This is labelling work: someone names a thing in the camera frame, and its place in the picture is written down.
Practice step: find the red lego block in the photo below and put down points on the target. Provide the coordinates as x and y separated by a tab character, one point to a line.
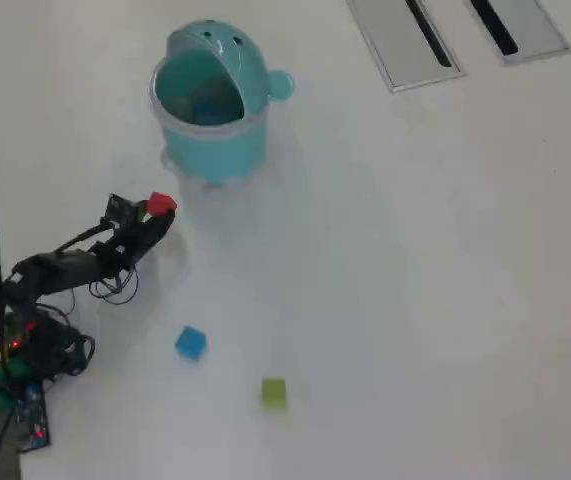
161	203

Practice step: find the blue lego block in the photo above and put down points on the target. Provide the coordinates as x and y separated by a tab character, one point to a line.
191	344

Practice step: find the green lego block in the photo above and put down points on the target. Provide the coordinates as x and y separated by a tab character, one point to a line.
273	394

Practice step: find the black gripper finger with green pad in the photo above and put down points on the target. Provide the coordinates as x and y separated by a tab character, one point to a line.
141	211
157	227

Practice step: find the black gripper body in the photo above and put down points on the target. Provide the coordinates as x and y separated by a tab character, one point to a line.
124	247

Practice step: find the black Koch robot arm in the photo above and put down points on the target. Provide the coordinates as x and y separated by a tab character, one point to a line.
50	272

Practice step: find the teal bin with swing lid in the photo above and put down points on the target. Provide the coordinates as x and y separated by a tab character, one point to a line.
215	145

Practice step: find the blue circuit board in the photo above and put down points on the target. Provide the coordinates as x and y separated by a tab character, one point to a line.
32	415

